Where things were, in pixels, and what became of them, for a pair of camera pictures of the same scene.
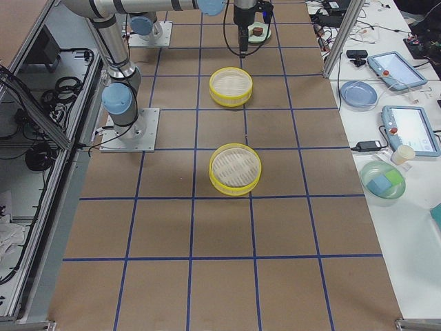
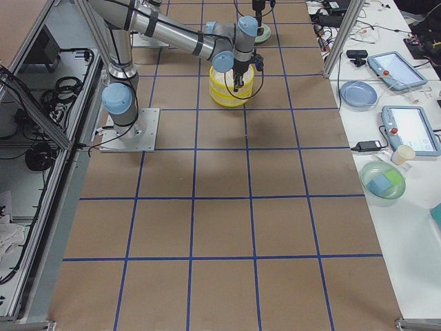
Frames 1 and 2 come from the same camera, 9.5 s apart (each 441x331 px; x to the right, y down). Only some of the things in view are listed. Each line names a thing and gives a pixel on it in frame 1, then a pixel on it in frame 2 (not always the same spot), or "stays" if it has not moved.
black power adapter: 367,146 stays
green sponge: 394,177 stays
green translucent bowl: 382,184 stays
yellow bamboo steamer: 235,169 -> 223,83
